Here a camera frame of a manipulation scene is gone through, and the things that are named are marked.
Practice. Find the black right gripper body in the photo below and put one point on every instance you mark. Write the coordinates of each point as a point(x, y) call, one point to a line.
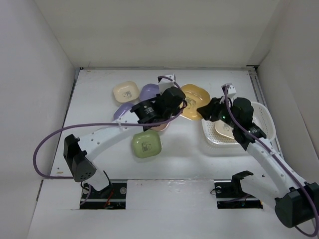
point(222, 113)

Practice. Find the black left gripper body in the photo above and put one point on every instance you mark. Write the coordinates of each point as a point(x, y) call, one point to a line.
point(173, 113)

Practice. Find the beige panda plate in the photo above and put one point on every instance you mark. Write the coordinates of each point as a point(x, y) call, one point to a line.
point(224, 129)

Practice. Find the small purple panda plate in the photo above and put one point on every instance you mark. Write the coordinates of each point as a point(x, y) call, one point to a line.
point(149, 91)

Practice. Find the brown panda plate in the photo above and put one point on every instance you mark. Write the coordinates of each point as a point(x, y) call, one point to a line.
point(160, 127)

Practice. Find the green panda plate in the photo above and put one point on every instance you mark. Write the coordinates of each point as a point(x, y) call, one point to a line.
point(146, 144)

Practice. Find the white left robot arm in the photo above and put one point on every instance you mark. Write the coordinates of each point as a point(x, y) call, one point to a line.
point(80, 152)

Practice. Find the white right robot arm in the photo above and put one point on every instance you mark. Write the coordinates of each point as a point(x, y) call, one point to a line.
point(293, 199)

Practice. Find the white perforated plastic bin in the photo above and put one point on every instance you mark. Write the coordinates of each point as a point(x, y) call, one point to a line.
point(214, 144)

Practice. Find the large purple panda plate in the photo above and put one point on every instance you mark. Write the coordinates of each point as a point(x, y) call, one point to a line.
point(122, 109)

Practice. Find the cream panda plate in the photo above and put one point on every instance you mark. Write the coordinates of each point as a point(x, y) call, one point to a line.
point(126, 92)

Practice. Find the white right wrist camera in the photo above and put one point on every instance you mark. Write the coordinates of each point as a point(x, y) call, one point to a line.
point(229, 90)

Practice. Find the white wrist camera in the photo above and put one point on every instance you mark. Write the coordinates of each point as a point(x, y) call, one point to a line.
point(165, 82)
point(229, 90)

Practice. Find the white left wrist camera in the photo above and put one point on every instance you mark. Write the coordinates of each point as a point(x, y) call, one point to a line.
point(165, 82)

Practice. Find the aluminium rail right side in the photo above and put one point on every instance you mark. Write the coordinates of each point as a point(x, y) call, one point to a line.
point(252, 71)

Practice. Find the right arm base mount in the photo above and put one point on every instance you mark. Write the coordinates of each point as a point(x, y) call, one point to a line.
point(229, 193)

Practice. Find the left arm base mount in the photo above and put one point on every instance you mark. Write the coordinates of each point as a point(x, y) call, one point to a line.
point(114, 199)

